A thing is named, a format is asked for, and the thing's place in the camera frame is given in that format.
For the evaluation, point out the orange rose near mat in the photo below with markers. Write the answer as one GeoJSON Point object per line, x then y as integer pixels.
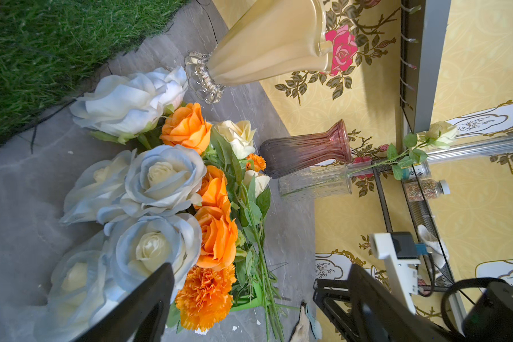
{"type": "Point", "coordinates": [187, 127]}

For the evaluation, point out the pale blue rose top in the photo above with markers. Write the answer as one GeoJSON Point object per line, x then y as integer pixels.
{"type": "Point", "coordinates": [126, 106]}

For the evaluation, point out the orange rose stem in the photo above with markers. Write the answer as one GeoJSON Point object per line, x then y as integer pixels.
{"type": "Point", "coordinates": [219, 237]}

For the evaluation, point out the pale blue rose bottom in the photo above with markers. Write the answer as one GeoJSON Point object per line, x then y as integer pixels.
{"type": "Point", "coordinates": [93, 278]}

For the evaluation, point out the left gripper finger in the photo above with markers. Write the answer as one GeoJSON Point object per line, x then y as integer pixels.
{"type": "Point", "coordinates": [142, 315]}

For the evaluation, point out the cream ruffled vase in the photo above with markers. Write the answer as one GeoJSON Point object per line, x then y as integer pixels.
{"type": "Point", "coordinates": [272, 38]}

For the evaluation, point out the orange rose middle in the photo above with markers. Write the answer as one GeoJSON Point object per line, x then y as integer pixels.
{"type": "Point", "coordinates": [214, 188]}

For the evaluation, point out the pale blue rose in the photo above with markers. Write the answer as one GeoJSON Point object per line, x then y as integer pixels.
{"type": "Point", "coordinates": [126, 106]}
{"type": "Point", "coordinates": [93, 278]}
{"type": "Point", "coordinates": [161, 181]}

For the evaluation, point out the pale blue rose middle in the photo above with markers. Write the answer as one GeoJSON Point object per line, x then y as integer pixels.
{"type": "Point", "coordinates": [161, 181]}

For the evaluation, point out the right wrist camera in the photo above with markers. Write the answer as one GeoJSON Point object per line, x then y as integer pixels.
{"type": "Point", "coordinates": [399, 253]}

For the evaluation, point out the purple glass vase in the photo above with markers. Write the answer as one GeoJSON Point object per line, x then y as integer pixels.
{"type": "Point", "coordinates": [285, 156]}

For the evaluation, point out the grey wall planter tray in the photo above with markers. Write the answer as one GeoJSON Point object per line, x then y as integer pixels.
{"type": "Point", "coordinates": [423, 30]}

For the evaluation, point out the bottle with colourful beads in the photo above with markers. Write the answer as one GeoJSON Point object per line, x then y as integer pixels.
{"type": "Point", "coordinates": [426, 189]}

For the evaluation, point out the green artificial grass mat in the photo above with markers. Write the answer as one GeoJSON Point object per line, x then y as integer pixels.
{"type": "Point", "coordinates": [47, 48]}

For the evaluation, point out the orange marigold lower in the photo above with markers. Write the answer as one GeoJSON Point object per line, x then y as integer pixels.
{"type": "Point", "coordinates": [206, 298]}

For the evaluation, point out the clear glass vase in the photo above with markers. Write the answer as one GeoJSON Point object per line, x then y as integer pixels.
{"type": "Point", "coordinates": [316, 182]}

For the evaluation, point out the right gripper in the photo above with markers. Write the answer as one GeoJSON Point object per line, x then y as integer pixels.
{"type": "Point", "coordinates": [362, 309]}

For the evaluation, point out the white rose stem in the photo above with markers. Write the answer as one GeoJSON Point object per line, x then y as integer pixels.
{"type": "Point", "coordinates": [441, 135]}

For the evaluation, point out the glass jar with white lid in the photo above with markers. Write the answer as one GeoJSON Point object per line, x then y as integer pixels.
{"type": "Point", "coordinates": [420, 171]}

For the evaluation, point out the orange marigold stem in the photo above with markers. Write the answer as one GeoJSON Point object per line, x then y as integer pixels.
{"type": "Point", "coordinates": [255, 163]}

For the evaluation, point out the white cloth in basket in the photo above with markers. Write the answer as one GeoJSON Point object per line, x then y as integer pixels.
{"type": "Point", "coordinates": [435, 246]}

